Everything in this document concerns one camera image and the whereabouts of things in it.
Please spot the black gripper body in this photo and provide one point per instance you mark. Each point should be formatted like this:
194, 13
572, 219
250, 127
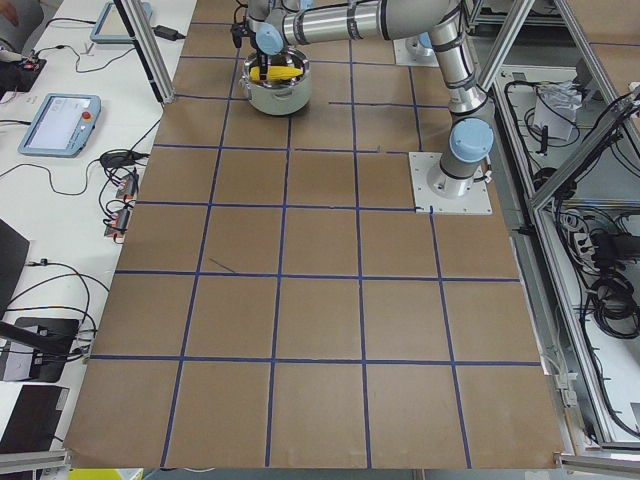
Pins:
263, 63

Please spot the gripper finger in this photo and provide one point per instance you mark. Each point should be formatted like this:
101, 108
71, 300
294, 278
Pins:
263, 65

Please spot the yellow corn cob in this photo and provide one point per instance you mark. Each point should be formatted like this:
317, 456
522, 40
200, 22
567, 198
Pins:
275, 74

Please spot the pale green electric pot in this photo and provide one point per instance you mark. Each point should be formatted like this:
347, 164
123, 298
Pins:
278, 98

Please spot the black power adapter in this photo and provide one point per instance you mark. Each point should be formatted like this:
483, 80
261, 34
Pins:
168, 33

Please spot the far teach pendant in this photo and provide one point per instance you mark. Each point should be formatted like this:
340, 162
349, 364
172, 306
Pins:
109, 27

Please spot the teach pendant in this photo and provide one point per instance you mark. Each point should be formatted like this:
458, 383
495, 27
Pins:
109, 27
62, 125

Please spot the near teach pendant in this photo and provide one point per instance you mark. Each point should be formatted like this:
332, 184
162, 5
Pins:
62, 125

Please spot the aluminium frame post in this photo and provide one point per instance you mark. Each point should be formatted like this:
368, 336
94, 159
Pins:
140, 32

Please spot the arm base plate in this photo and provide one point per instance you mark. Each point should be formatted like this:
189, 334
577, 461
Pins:
403, 58
433, 193

